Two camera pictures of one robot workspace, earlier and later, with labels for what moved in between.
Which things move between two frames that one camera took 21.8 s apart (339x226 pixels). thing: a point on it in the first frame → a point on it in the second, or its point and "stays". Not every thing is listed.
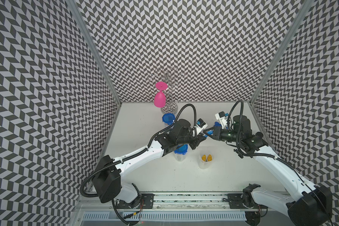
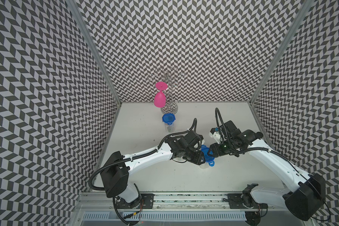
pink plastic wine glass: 159,99 stays
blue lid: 217,124 → 207,158
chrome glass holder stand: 172,77 stays
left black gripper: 196,140 → 198,158
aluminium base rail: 93,202 stays
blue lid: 168,118 stays
